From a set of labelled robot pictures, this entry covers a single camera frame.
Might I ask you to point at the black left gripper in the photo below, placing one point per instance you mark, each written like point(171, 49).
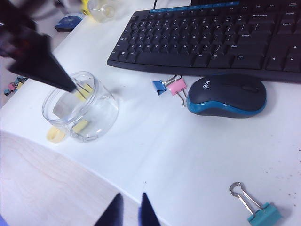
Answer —
point(21, 40)

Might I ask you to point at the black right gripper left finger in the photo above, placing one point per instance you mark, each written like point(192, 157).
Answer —
point(115, 212)

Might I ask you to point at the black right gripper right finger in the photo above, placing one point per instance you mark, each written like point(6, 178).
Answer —
point(147, 212)

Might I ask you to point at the yellow binder clip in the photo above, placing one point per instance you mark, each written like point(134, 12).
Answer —
point(84, 91)
point(81, 126)

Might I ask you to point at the round transparent plastic jar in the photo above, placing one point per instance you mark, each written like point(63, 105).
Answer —
point(101, 113)

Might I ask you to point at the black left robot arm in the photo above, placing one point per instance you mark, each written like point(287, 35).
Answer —
point(18, 9)

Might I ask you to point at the pile of coloured binder clips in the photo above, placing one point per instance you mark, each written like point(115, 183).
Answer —
point(15, 84)

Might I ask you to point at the dark blue flat box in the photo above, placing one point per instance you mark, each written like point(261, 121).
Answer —
point(69, 22)

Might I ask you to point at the white raised desk board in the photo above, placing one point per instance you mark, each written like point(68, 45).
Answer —
point(164, 146)

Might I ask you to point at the yellow label plastic bottle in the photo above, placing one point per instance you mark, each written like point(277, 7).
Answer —
point(103, 11)

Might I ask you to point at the blue binder clip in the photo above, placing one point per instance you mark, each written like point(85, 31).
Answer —
point(158, 87)

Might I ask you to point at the teal binder clip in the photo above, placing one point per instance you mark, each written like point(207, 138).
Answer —
point(265, 213)

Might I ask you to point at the pink binder clip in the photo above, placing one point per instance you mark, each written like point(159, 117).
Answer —
point(177, 86)

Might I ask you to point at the black and blue mouse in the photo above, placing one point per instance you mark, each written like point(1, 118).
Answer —
point(228, 96)

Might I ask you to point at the black computer keyboard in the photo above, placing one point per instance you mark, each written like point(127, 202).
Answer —
point(200, 42)

